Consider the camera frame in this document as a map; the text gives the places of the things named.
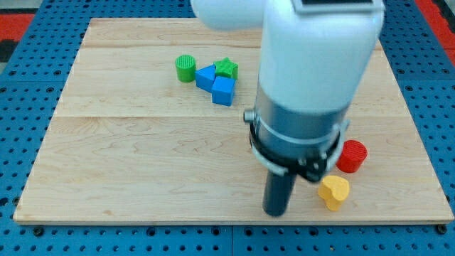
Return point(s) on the grey black tool mount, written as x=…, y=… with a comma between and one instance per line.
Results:
x=293, y=141

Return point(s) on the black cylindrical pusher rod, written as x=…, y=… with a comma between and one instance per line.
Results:
x=277, y=193

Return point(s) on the yellow heart block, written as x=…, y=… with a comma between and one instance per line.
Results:
x=334, y=190

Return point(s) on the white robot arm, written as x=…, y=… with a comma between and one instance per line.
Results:
x=312, y=58

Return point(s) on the green star block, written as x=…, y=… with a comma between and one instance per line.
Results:
x=226, y=68

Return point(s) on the red cylinder block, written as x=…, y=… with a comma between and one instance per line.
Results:
x=352, y=156

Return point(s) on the blue cube block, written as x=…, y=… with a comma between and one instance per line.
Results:
x=223, y=91

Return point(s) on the blue triangle block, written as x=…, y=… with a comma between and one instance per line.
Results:
x=205, y=78

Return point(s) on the green cylinder block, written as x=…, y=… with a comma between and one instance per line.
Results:
x=185, y=68

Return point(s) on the wooden board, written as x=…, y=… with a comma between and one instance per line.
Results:
x=129, y=144

